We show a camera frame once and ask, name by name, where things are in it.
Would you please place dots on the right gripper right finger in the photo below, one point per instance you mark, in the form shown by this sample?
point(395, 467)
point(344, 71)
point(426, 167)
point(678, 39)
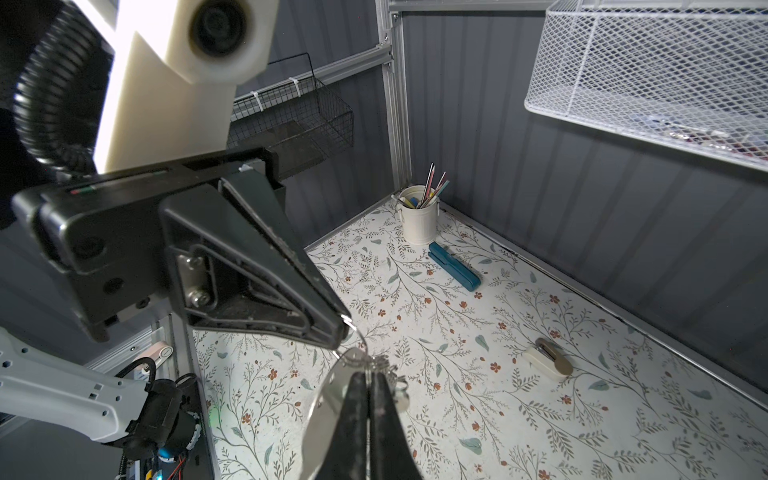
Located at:
point(390, 457)

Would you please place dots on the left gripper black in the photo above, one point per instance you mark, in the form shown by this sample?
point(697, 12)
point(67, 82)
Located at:
point(234, 261)

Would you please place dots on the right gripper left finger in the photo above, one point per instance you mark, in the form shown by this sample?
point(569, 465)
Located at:
point(346, 457)

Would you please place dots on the silver metal key holder plate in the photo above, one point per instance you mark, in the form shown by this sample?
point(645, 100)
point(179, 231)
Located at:
point(327, 406)

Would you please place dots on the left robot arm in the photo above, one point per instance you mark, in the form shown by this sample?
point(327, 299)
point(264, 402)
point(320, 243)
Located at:
point(143, 418)

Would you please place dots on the white mug pen holder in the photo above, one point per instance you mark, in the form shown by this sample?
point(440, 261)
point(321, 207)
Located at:
point(419, 224)

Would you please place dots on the beige small stapler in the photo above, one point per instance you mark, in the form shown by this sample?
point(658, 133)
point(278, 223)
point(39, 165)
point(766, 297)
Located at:
point(546, 358)

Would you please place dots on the pens in mug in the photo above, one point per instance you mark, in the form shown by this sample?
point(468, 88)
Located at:
point(430, 192)

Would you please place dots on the teal pencil case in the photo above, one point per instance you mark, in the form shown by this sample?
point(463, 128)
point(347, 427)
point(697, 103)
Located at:
point(456, 269)

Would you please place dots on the black wire basket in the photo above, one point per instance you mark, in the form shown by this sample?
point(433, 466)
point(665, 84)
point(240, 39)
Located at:
point(300, 120)

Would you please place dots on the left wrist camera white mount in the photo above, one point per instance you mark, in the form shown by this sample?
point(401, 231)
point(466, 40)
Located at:
point(176, 68)

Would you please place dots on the white wire mesh basket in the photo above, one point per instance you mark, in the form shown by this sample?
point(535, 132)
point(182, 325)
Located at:
point(688, 75)

